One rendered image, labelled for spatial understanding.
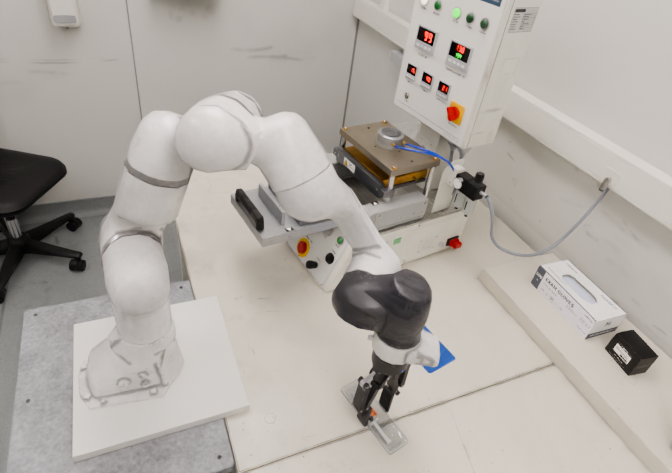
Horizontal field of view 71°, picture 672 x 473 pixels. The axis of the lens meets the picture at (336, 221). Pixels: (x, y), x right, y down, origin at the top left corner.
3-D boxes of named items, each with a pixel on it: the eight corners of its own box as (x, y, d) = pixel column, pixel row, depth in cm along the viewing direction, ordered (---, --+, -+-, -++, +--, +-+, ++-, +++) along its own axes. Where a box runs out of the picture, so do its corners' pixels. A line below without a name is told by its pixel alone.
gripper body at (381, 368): (396, 327, 98) (388, 355, 104) (364, 344, 94) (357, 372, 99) (421, 353, 94) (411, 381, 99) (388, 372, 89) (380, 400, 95)
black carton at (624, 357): (621, 345, 130) (633, 329, 126) (645, 372, 123) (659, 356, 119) (604, 348, 128) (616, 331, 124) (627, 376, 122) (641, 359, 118)
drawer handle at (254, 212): (241, 198, 133) (241, 186, 131) (264, 229, 124) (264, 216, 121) (235, 200, 132) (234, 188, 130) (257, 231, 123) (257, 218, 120)
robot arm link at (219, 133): (288, 57, 78) (265, 70, 63) (332, 154, 84) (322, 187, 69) (190, 103, 83) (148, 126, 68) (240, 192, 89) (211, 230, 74)
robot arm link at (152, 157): (111, 167, 77) (135, 64, 70) (155, 140, 92) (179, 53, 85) (221, 215, 79) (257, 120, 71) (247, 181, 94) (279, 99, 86)
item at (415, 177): (385, 150, 157) (391, 123, 152) (428, 184, 143) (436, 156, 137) (342, 158, 149) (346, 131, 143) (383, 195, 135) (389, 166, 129)
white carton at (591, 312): (559, 276, 151) (569, 259, 147) (615, 331, 134) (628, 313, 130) (529, 282, 147) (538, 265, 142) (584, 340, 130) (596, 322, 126)
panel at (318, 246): (277, 230, 159) (302, 183, 152) (322, 288, 139) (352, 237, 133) (272, 229, 157) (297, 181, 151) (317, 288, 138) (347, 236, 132)
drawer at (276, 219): (318, 185, 151) (320, 163, 146) (356, 223, 137) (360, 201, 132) (230, 204, 137) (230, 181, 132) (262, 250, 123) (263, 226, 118)
